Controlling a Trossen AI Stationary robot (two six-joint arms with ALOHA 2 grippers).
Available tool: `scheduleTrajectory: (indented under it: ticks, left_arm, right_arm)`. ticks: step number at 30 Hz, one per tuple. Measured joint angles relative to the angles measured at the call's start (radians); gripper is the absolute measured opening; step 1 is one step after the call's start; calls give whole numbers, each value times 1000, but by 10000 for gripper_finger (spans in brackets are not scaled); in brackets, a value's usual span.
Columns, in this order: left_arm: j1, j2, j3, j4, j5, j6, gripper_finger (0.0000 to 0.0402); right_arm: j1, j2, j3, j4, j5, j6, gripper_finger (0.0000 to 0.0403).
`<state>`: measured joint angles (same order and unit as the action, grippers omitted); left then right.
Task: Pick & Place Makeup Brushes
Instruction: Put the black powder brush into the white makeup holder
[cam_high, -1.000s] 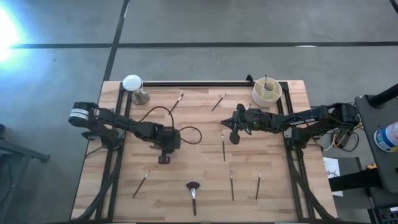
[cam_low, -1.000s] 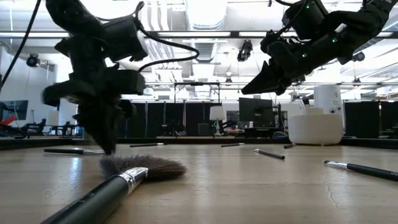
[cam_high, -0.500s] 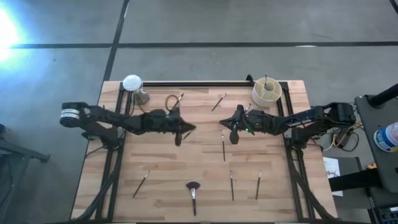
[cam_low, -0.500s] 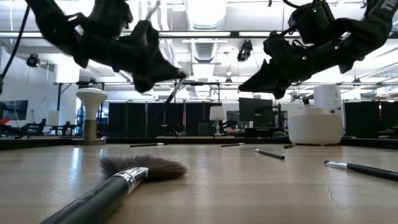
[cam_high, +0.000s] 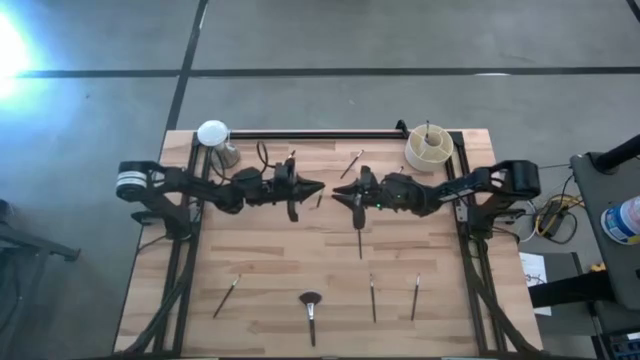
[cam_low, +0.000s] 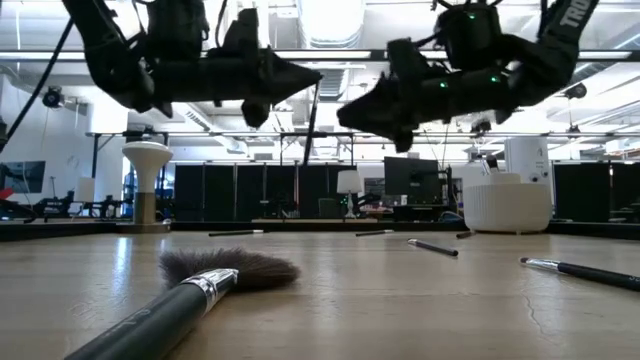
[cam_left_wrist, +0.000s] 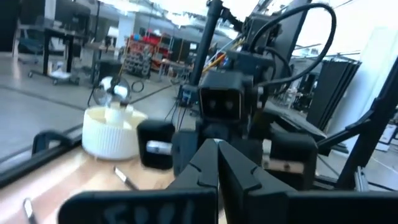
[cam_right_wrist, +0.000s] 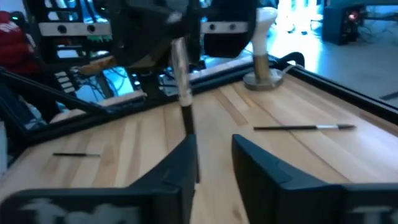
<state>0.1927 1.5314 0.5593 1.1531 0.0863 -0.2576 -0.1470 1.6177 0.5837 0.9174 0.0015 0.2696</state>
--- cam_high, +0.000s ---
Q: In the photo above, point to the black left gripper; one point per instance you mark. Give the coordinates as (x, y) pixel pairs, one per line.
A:
(280, 185)

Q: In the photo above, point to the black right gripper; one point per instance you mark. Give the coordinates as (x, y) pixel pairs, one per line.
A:
(385, 190)

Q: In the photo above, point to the black spoolie brush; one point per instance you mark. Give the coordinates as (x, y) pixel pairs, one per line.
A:
(291, 154)

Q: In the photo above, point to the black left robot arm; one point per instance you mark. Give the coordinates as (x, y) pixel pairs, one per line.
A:
(200, 187)

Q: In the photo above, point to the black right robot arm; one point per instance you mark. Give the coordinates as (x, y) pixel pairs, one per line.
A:
(470, 185)

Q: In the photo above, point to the cream round brush holder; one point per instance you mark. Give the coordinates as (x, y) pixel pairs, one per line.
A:
(425, 157)

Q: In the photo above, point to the white dome lamp metal base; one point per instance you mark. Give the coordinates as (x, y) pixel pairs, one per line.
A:
(212, 132)

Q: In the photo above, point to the white paper sheet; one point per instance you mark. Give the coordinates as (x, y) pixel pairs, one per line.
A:
(535, 277)

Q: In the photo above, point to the black beam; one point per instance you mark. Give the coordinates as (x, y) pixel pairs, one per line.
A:
(570, 290)

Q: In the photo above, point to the grey metal cart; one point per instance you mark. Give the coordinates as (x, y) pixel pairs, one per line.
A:
(600, 200)

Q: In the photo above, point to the black pole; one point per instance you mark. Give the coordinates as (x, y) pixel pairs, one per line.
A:
(617, 152)

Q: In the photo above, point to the blue and white canister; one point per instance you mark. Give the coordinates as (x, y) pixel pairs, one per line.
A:
(622, 220)

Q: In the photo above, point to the dark furniture leg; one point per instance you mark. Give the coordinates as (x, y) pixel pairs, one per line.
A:
(35, 245)

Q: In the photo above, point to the dark box with blue parts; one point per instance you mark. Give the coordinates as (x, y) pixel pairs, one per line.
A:
(620, 345)

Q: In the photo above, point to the small black bracket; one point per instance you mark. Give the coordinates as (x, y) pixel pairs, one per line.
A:
(401, 126)

